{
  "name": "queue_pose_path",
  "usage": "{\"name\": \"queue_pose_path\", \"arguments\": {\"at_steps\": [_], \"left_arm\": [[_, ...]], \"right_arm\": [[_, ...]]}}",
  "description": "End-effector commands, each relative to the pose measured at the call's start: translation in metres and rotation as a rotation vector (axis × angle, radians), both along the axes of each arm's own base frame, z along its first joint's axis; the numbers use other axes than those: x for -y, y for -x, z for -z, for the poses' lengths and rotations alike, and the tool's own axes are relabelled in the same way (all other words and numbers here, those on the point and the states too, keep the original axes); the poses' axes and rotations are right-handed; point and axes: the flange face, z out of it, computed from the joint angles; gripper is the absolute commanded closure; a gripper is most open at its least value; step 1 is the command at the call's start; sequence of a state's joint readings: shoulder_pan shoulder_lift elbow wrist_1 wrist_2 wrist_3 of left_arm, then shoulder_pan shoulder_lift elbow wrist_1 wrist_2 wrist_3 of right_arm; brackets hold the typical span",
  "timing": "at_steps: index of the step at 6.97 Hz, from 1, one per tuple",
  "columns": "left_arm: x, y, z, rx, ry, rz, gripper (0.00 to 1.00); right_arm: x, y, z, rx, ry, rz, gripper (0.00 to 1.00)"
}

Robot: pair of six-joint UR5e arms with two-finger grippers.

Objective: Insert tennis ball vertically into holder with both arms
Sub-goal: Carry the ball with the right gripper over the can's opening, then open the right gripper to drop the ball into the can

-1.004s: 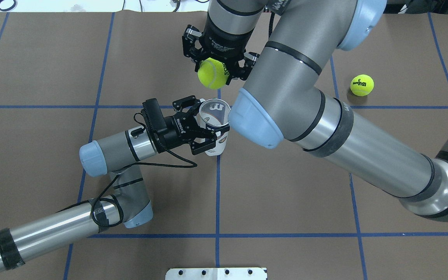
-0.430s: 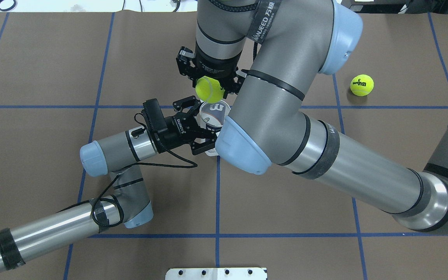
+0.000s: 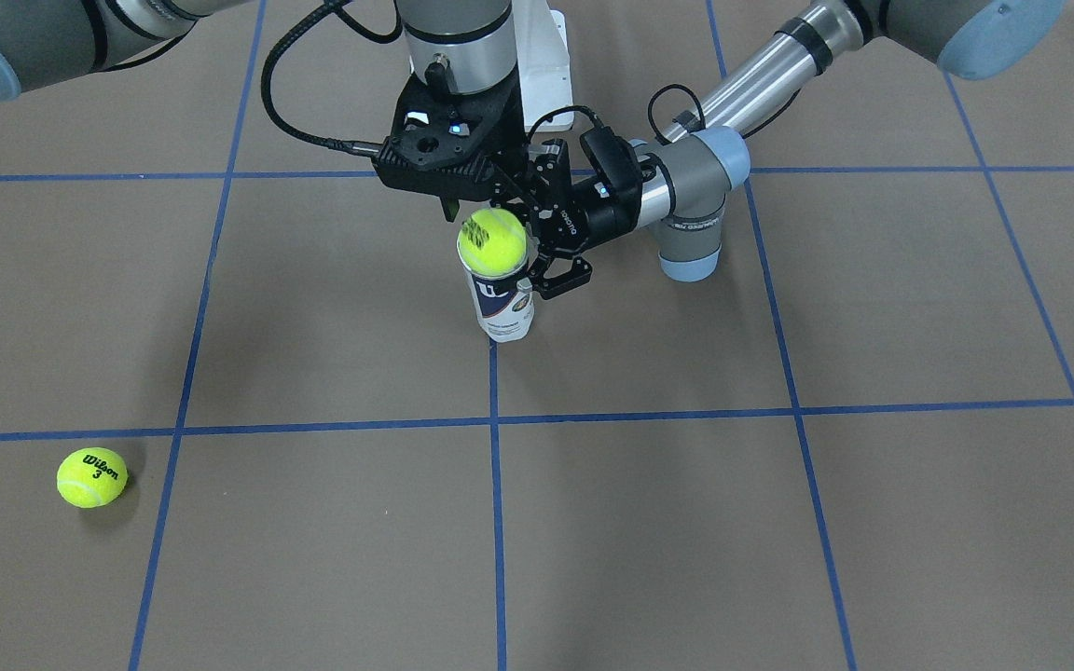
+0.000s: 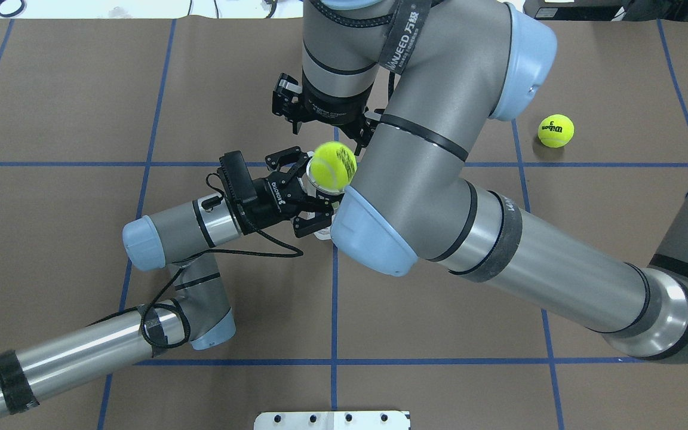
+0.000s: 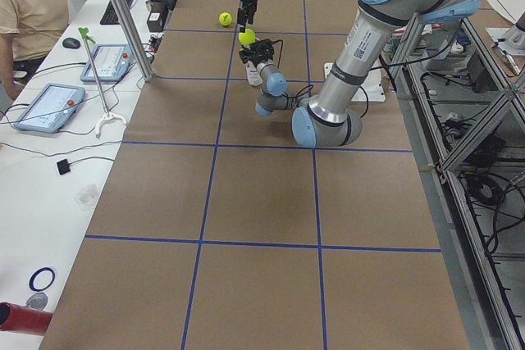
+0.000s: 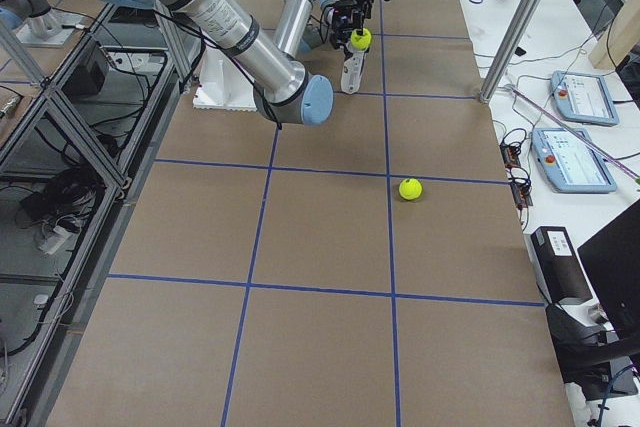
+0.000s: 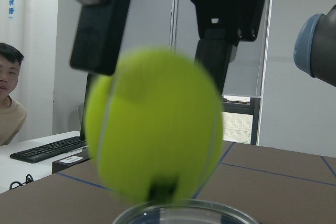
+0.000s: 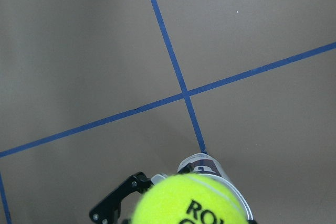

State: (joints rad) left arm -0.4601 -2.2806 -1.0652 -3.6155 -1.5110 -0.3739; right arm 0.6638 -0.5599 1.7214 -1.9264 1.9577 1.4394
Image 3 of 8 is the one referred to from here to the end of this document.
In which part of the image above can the tennis ball with Wilson print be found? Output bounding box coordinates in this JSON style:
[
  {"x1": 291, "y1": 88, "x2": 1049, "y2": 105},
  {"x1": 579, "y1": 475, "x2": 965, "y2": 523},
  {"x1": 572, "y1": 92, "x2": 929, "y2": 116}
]
[{"x1": 56, "y1": 446, "x2": 131, "y2": 509}]

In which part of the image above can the white central pedestal column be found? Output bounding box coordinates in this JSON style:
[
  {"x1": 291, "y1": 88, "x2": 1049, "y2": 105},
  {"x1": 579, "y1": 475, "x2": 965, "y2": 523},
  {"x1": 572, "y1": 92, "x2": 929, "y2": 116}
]
[{"x1": 512, "y1": 1, "x2": 574, "y2": 130}]

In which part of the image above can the tennis ball with Roland Garros print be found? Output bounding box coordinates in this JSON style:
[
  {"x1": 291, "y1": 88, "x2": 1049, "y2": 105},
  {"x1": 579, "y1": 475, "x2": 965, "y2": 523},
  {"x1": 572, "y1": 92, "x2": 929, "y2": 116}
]
[{"x1": 458, "y1": 208, "x2": 529, "y2": 279}]

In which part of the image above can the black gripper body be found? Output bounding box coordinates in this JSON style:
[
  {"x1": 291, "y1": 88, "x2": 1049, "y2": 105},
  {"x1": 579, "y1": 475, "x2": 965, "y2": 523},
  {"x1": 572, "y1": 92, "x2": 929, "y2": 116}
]
[
  {"x1": 406, "y1": 65, "x2": 526, "y2": 174},
  {"x1": 537, "y1": 173, "x2": 642, "y2": 256}
]

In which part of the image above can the clear tennis ball can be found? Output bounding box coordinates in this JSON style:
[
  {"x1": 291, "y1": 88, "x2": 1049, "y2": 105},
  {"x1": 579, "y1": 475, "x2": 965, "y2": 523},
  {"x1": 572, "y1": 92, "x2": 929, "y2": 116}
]
[{"x1": 460, "y1": 254, "x2": 534, "y2": 342}]

